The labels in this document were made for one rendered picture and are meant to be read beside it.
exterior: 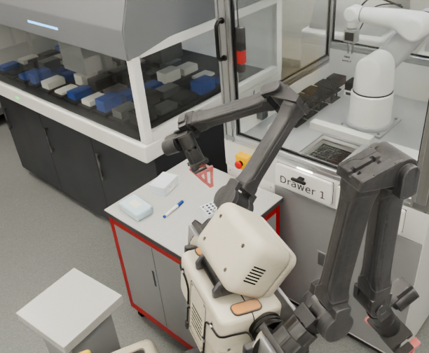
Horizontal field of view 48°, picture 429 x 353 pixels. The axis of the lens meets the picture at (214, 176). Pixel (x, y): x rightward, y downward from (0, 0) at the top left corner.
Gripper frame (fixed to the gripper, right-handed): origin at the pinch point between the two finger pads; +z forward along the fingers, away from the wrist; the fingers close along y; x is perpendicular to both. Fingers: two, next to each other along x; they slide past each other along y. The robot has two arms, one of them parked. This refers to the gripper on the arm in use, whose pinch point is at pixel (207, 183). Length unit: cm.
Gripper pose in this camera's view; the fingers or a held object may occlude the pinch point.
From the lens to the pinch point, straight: 175.8
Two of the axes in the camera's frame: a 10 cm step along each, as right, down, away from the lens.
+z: 4.2, 8.7, 2.4
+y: 2.3, 1.5, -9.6
